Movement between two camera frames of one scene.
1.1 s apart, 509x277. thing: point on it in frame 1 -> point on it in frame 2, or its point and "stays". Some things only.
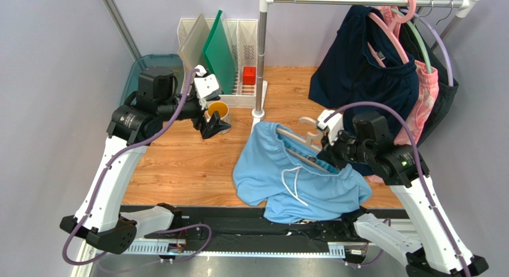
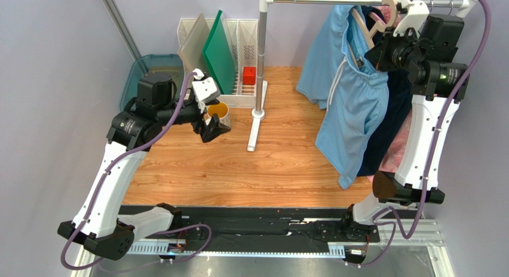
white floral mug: x=223 y=108 stays
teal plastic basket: x=172 y=61 stays
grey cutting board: x=191 y=49 stays
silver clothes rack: x=469 y=1 stays
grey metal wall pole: x=115 y=14 stays
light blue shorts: x=278 y=168 -> x=337 y=75
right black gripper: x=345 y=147 -> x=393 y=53
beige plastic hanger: x=313 y=136 -> x=379 y=27
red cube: x=249 y=77 stays
